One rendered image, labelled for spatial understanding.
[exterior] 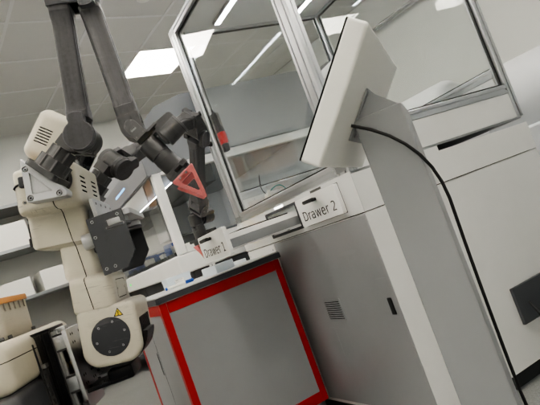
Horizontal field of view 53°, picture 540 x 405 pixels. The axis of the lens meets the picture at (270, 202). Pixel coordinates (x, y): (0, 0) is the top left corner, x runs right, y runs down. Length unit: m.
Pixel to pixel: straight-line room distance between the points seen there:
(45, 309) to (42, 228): 4.51
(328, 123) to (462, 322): 0.55
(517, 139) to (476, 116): 0.23
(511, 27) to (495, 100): 2.75
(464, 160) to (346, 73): 1.12
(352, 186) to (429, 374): 0.67
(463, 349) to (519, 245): 1.01
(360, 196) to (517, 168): 0.79
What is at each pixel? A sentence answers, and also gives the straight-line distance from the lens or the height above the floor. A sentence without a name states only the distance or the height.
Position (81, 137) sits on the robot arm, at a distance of 1.44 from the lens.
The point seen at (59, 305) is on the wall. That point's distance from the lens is 6.15.
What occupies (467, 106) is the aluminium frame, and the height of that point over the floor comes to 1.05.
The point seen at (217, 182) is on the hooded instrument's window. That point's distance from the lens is 3.11.
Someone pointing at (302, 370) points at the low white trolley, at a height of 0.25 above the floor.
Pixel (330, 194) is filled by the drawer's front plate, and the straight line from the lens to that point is 1.92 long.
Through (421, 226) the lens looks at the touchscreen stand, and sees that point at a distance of 1.30.
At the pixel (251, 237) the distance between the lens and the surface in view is 2.07.
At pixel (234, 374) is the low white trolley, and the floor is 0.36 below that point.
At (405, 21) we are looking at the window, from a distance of 2.28.
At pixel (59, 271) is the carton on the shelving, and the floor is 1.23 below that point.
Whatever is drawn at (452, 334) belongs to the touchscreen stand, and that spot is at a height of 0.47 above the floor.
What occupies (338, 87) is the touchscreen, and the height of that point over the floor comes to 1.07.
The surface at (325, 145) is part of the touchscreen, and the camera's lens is 1.14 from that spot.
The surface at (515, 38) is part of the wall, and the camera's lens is 5.13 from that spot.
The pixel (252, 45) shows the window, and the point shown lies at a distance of 2.23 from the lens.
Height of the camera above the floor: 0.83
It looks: 3 degrees up
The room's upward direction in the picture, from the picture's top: 20 degrees counter-clockwise
